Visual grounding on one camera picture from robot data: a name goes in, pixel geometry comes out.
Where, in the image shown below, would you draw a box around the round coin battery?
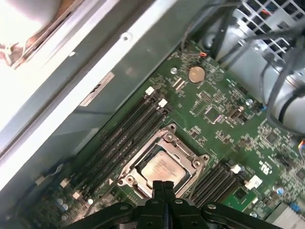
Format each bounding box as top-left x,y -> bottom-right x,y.
187,65 -> 206,83

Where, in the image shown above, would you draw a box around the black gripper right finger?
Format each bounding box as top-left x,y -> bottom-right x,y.
164,180 -> 284,229

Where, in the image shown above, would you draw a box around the silver finned heatsink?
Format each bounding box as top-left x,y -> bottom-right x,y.
265,202 -> 305,229

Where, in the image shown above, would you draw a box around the metal socket cover frame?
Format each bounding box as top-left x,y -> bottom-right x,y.
123,133 -> 203,198

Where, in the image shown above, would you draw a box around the green motherboard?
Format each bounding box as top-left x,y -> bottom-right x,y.
7,40 -> 305,229

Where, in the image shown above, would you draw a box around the grey metal drive cage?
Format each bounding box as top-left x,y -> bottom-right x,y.
200,0 -> 305,134

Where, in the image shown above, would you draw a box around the black RAM slot white clips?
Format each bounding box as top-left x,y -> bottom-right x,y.
61,87 -> 155,188
72,99 -> 169,200
201,164 -> 242,207

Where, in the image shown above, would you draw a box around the silver square CPU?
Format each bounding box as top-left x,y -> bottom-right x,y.
134,149 -> 193,191

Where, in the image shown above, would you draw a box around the black open PC case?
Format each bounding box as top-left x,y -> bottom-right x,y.
0,0 -> 213,215

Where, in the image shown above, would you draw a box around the metal wire locking lever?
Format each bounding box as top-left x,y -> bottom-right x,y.
87,187 -> 117,215
182,164 -> 207,201

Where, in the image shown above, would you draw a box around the thick black cable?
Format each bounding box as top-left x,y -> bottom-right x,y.
261,28 -> 305,136
209,0 -> 241,62

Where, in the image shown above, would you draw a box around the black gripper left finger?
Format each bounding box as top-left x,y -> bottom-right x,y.
61,180 -> 166,229

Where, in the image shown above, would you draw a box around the CPU socket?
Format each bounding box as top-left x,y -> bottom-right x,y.
116,123 -> 212,203

